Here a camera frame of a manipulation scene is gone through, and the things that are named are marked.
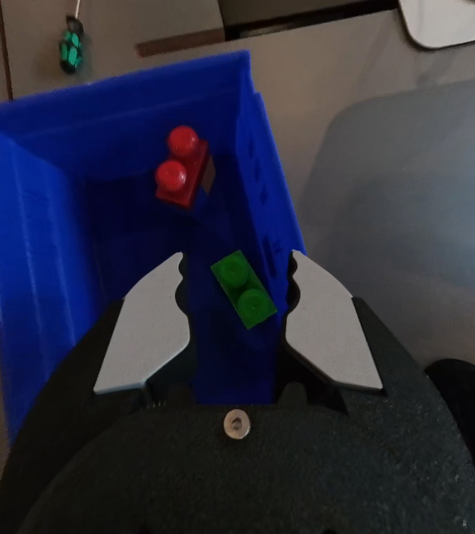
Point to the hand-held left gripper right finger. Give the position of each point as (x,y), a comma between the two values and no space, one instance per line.
(333,334)

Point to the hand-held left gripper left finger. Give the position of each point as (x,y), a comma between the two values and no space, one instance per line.
(141,334)

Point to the green two-stud mega block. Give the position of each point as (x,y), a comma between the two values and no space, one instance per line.
(244,292)

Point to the blue bin with white label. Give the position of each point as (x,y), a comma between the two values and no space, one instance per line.
(45,250)

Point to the red mega block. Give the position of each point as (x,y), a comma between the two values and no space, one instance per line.
(179,175)

